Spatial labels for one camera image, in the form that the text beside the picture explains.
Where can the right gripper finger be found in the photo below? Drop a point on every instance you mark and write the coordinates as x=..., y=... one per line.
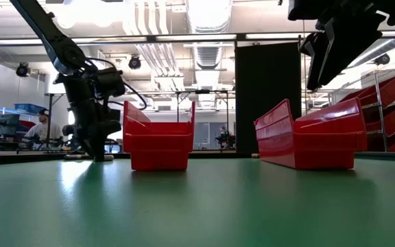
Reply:
x=348, y=41
x=314, y=61

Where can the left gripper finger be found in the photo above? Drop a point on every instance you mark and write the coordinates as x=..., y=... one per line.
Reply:
x=90, y=145
x=101, y=147

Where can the red plastic bin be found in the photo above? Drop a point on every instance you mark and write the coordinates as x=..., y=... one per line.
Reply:
x=159, y=151
x=321, y=147

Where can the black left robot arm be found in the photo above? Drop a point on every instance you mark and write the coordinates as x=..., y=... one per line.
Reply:
x=46, y=31

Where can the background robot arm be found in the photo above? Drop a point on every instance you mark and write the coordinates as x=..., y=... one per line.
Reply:
x=225, y=139

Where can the thin vertical metal pole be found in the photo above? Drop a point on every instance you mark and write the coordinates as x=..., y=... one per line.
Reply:
x=304, y=101

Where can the black partition panel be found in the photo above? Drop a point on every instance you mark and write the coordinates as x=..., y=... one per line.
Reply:
x=266, y=85

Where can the red storage bin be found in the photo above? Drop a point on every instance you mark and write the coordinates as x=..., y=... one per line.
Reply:
x=26, y=124

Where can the background equipment cart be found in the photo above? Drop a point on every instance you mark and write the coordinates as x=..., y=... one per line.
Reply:
x=7, y=123

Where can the white ceiling pipe bundle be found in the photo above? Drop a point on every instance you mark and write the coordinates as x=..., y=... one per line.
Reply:
x=156, y=58

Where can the green table mat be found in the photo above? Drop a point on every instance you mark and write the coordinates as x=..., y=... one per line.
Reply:
x=197, y=212

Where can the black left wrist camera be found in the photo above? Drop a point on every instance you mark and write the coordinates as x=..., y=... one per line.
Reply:
x=114, y=115

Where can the grey slanted ceiling duct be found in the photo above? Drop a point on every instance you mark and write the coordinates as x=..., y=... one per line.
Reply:
x=372, y=51

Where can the background black frame workstation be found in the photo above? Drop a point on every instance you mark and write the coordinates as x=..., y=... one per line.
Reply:
x=177, y=109

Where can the ribbed silver ceiling duct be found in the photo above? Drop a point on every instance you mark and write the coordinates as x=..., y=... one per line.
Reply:
x=208, y=55

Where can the black frame crossbar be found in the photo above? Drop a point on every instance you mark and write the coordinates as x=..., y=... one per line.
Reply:
x=183, y=36

